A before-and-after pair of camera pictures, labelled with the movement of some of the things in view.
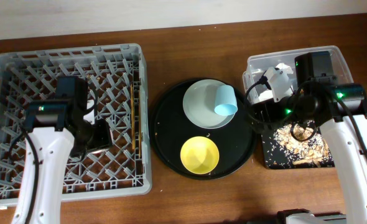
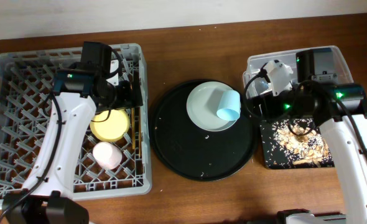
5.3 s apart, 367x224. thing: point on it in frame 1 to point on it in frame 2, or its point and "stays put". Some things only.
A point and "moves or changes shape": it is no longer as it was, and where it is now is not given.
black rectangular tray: x=299 y=145 stays put
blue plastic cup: x=225 y=102 moves or changes shape
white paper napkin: x=280 y=83 to x=262 y=85
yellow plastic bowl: x=199 y=155 to x=110 y=125
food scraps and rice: x=303 y=144 stays put
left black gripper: x=102 y=137 to x=132 y=94
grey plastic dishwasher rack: x=117 y=78 stays put
